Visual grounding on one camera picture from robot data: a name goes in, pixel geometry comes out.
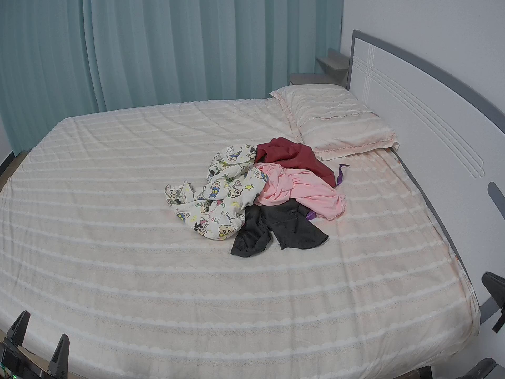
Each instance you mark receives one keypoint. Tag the bed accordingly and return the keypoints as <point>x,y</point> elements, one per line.
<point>118,219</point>

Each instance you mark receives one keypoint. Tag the pale pink pillow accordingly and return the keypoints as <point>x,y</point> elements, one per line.
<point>339,120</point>

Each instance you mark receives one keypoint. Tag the pink garment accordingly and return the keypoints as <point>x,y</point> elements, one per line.
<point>307,194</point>

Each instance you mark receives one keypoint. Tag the white printed pyjama garment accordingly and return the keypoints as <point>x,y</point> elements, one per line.
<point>225,203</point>

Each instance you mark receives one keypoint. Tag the dark red garment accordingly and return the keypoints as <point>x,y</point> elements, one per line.
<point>294,154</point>

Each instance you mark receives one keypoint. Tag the black garment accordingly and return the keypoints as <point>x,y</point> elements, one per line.
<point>284,229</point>

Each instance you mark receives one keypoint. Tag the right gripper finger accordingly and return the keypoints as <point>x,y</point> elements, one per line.
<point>500,316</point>
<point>496,284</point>

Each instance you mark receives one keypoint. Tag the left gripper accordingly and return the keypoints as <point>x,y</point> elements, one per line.
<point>27,359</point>

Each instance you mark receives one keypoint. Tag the blue-green curtain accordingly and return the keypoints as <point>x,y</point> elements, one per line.
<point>177,38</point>

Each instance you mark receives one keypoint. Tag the grey bedside table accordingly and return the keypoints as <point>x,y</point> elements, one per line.
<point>333,63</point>

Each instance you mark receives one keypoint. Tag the purple garment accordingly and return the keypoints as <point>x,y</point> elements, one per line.
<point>340,176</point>

